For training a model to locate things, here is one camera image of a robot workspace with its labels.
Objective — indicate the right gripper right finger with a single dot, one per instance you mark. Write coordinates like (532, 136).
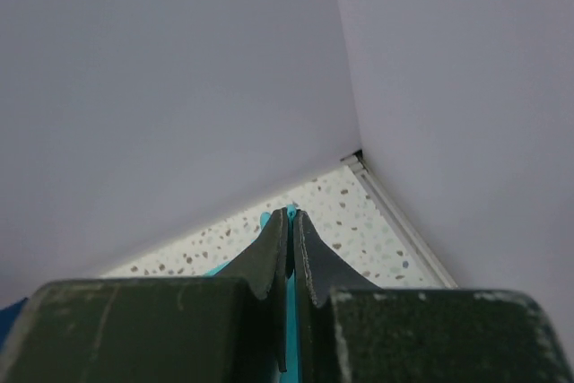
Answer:
(351, 330)

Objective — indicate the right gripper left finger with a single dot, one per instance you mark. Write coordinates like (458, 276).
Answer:
(227, 327)

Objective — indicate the teal t shirt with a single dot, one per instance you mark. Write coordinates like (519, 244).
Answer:
(292, 348)

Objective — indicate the folded navy blue t shirt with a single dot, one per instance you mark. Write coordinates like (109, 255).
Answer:
(8, 315)

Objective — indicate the aluminium frame rail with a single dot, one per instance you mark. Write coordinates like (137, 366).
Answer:
(398, 221)

